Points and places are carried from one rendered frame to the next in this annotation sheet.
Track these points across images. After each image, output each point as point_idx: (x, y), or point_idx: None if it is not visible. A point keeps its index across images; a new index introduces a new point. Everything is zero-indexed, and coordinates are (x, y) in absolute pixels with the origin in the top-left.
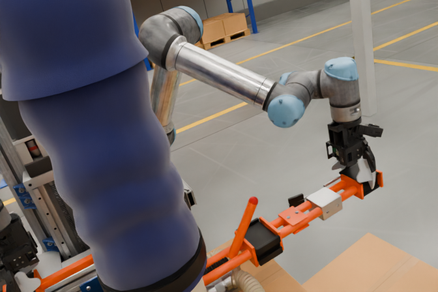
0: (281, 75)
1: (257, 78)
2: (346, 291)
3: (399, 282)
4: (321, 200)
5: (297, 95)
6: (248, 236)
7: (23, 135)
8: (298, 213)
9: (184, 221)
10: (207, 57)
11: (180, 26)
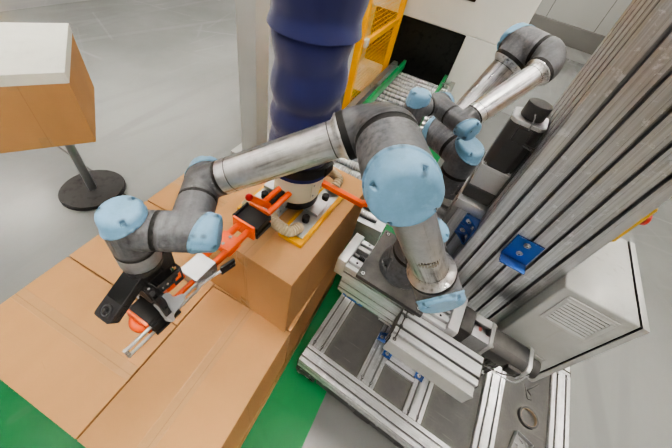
0: (215, 217)
1: (231, 155)
2: (213, 387)
3: (154, 419)
4: (200, 260)
5: (188, 171)
6: (259, 215)
7: (486, 153)
8: (221, 242)
9: (271, 133)
10: (292, 133)
11: (360, 135)
